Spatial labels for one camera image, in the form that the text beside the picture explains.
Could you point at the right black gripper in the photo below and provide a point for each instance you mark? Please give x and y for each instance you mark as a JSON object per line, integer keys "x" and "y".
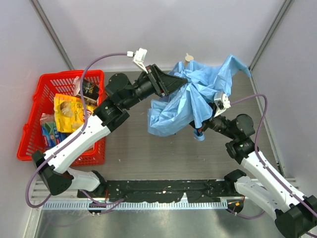
{"x": 206, "y": 123}

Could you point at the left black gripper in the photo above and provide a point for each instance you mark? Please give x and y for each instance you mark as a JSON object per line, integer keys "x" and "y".
{"x": 156, "y": 81}

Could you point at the light blue folding umbrella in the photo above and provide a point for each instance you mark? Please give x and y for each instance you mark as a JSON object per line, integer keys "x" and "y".
{"x": 190, "y": 103}

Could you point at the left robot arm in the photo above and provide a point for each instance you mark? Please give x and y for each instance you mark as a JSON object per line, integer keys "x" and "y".
{"x": 54, "y": 165}

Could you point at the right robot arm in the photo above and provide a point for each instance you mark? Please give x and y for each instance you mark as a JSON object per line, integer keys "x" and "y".
{"x": 294, "y": 213}

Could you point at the cream cap lotion bottle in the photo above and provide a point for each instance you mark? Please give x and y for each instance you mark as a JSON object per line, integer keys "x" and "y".
{"x": 188, "y": 58}

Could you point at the dark coffee carton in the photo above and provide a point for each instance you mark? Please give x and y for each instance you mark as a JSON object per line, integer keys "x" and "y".
{"x": 90, "y": 90}

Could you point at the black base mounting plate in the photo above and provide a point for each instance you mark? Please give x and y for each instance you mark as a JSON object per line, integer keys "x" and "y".
{"x": 166, "y": 191}

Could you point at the pink snack packet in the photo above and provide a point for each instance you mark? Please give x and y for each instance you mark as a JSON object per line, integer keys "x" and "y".
{"x": 90, "y": 146}

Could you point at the yellow Lays chip bag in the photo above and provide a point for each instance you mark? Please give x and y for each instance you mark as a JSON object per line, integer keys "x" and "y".
{"x": 68, "y": 113}

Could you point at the red plastic basket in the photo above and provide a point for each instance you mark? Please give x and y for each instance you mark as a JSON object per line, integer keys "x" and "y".
{"x": 48, "y": 85}

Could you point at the blue green snack box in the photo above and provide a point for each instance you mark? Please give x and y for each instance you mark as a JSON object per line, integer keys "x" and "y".
{"x": 51, "y": 136}

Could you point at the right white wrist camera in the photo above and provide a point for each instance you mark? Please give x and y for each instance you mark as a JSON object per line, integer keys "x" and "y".
{"x": 222, "y": 103}

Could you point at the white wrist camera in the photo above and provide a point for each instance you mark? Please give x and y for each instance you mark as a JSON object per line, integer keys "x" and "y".
{"x": 138, "y": 58}
{"x": 222, "y": 103}

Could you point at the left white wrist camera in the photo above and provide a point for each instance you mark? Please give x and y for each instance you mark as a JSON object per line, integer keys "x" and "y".
{"x": 138, "y": 58}

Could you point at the white slotted cable duct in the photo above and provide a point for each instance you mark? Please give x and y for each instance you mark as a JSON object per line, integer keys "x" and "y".
{"x": 181, "y": 205}

